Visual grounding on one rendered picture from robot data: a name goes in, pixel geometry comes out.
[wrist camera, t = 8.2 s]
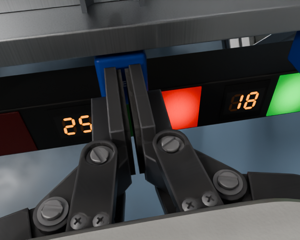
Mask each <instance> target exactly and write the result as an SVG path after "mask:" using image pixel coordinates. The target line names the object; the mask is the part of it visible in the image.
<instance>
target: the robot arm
mask: <svg viewBox="0 0 300 240"><path fill-rule="evenodd" d="M124 70H125V78H126V86H127V94H128V101H129V109H130V119H131V124H132V131H133V137H134V142H135V148H136V154H137V160H138V166H139V172H140V174H142V173H144V175H145V180H147V181H148V182H149V183H151V184H153V185H154V186H155V191H156V193H157V195H158V198H159V201H160V204H161V206H162V209H163V212H164V215H159V216H154V217H148V218H143V219H137V220H130V221H124V219H125V200H126V193H125V190H126V189H127V188H128V187H129V186H130V185H131V184H132V180H131V175H136V172H135V165H134V157H133V150H132V143H131V135H130V126H129V119H128V113H127V107H126V101H125V94H124V88H123V82H122V75H121V69H119V70H117V69H116V67H109V68H104V78H105V89H106V97H99V98H92V99H91V123H92V141H91V142H89V143H88V144H87V145H85V147H84V148H83V149H82V151H81V154H80V160H79V165H78V166H77V167H76V168H75V169H74V170H73V171H72V172H71V173H70V174H69V175H68V176H66V177H65V178H64V179H63V180H62V181H61V182H60V183H59V184H58V185H57V186H56V187H55V188H54V189H53V190H52V191H51V192H50V193H48V194H47V195H46V196H45V197H44V198H43V199H42V200H41V201H40V202H39V203H38V205H37V206H36V207H35V208H33V209H30V210H29V209H28V208H25V209H22V210H19V211H17V212H14V213H12V214H9V215H6V216H4V217H1V218H0V240H300V175H298V174H290V173H269V172H249V171H248V173H247V174H241V173H240V172H239V171H237V170H236V169H234V168H232V167H230V166H228V165H226V164H224V163H222V162H220V161H218V160H216V159H214V158H212V157H210V156H208V155H206V154H204V153H202V152H200V151H198V150H196V149H194V148H193V147H192V145H191V143H190V141H189V139H188V138H187V136H186V135H185V134H184V133H182V132H181V131H179V130H174V129H172V126H171V123H170V119H169V116H168V112H167V109H166V106H165V102H164V99H163V96H162V93H161V90H160V89H159V90H149V91H147V89H146V85H145V81H144V77H143V73H142V69H141V65H140V64H132V65H129V68H127V69H124Z"/></svg>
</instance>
